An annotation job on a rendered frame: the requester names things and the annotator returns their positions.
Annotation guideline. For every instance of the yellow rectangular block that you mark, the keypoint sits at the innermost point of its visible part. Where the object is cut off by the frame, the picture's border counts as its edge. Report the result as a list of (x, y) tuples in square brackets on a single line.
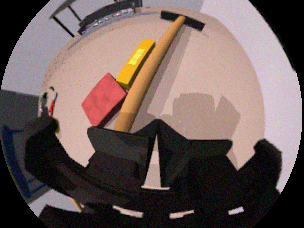
[(135, 62)]

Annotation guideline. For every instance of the orange long pole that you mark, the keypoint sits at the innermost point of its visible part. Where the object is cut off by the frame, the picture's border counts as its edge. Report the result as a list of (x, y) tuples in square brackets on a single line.
[(140, 86)]

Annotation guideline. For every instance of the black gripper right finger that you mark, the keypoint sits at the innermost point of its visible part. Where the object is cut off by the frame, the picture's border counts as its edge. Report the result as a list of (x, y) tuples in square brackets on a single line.
[(175, 151)]

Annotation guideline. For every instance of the red-handled pliers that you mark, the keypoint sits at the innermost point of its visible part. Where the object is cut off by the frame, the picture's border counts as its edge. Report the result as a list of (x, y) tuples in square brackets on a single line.
[(53, 104)]

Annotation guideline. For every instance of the red square tile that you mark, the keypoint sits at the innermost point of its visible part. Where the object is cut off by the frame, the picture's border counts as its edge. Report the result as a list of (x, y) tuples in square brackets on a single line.
[(104, 101)]

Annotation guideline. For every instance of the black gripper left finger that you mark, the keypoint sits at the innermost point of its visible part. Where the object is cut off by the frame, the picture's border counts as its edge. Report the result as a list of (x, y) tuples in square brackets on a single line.
[(136, 146)]

